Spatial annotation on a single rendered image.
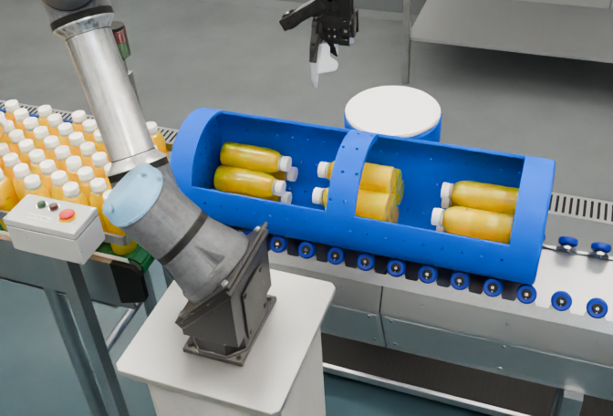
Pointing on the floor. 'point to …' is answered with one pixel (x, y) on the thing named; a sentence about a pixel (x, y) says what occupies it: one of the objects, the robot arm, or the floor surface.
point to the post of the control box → (92, 336)
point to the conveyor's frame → (129, 278)
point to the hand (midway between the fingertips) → (323, 71)
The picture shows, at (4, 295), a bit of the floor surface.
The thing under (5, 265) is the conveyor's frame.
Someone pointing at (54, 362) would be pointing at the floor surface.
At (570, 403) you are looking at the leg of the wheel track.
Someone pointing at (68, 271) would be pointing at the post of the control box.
